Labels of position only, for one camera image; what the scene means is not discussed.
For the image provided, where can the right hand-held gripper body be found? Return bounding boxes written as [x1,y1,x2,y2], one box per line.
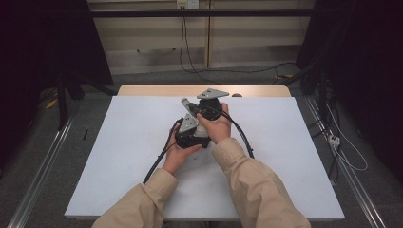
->
[191,87,230,122]

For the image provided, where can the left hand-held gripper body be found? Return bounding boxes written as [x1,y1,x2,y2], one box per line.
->
[174,112,211,150]

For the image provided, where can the person's left hand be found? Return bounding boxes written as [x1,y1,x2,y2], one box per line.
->
[162,123,204,176]

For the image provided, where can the person's right hand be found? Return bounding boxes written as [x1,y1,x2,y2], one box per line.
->
[196,102,233,145]

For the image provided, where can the wooden table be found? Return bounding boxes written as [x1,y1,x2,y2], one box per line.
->
[117,84,292,98]

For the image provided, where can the white table mat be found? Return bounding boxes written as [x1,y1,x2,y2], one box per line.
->
[64,95,346,221]

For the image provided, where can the black horizontal bar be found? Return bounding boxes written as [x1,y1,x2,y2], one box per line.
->
[89,8,316,19]

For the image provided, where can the black metal stand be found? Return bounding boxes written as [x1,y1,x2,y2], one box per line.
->
[54,68,119,131]
[279,59,331,123]

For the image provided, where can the yellow floor tape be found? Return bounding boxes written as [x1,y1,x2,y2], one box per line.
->
[45,97,60,110]

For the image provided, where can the dark curtain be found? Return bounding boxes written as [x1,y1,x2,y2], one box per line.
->
[0,0,114,179]
[295,0,403,184]

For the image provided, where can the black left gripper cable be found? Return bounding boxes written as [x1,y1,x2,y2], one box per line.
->
[142,117,185,185]

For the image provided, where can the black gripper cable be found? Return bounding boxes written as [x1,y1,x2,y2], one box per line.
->
[142,117,185,185]
[220,110,256,160]

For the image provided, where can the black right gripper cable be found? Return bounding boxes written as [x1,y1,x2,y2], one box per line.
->
[220,110,256,160]

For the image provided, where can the black hanging cable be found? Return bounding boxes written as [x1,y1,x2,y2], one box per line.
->
[179,15,221,86]

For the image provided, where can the black floor cable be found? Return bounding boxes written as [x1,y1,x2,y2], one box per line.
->
[202,62,297,86]

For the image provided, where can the white wall socket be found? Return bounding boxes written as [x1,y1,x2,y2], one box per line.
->
[176,0,201,10]

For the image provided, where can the white cable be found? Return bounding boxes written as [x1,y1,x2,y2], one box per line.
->
[325,104,369,173]

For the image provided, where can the aluminium rail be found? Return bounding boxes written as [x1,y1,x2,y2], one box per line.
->
[304,95,387,228]
[6,116,76,228]

